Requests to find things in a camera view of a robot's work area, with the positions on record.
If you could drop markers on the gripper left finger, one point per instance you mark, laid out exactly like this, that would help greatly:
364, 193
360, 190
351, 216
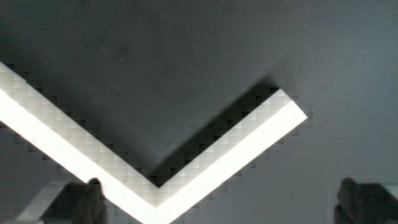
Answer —
67, 204

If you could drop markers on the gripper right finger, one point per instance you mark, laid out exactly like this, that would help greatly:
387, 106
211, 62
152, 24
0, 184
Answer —
366, 203

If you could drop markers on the white U-shaped obstacle fence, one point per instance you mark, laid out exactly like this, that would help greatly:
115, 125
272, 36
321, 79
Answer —
154, 203

